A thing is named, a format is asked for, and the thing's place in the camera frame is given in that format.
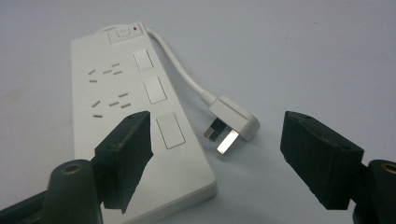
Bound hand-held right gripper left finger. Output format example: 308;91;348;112
92;110;155;215

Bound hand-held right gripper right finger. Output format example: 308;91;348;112
279;110;365;211

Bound white power strip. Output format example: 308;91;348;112
70;21;219;224

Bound white power plug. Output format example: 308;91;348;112
203;94;262;156

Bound white power cable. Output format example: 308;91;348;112
99;24;219;106

